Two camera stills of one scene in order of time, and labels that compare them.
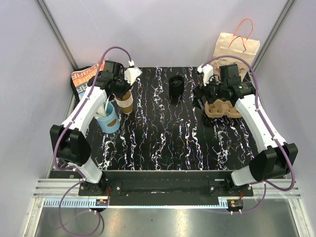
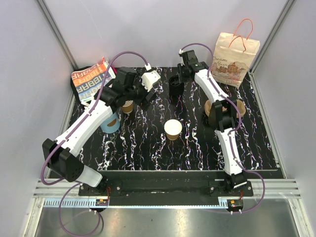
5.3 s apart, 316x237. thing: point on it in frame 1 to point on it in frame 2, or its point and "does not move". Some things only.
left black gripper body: [122, 86] to [137, 93]
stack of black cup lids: [176, 85] does not move
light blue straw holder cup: [111, 123] does not move
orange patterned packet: [80, 78] does not move
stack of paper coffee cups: [126, 103] does not move
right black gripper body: [214, 91] to [182, 75]
